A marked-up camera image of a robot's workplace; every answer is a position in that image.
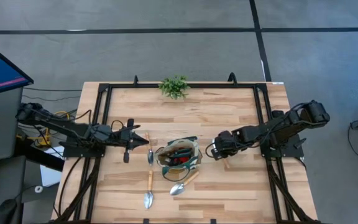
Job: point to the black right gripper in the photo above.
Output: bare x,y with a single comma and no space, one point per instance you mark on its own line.
225,144

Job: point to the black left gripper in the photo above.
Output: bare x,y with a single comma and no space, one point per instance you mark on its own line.
120,138

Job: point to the beige and green gardening bag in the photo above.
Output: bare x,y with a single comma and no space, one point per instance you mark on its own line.
159,158

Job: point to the red and black garden glove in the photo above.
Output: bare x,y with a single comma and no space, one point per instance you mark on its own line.
182,160

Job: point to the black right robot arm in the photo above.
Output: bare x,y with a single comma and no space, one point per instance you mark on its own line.
291,121

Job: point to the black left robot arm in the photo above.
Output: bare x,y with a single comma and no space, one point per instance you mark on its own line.
57,124

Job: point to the black rounded puck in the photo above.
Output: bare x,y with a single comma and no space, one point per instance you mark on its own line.
277,114

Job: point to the green artificial plant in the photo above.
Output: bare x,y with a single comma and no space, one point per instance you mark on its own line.
174,87

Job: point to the white label sticker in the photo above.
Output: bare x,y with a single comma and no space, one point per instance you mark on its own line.
278,83

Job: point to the white paper sheet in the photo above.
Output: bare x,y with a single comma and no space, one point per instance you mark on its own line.
50,174

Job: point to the black desk leg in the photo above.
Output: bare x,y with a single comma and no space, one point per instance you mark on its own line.
42,158

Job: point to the white tape roll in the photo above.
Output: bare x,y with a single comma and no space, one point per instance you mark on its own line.
35,188

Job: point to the black office chair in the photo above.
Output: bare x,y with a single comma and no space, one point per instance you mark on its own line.
6,213

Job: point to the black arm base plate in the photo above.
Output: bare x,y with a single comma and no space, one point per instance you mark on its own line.
291,152
73,153

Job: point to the black frame clip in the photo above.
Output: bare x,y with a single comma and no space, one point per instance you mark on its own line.
146,221
213,221

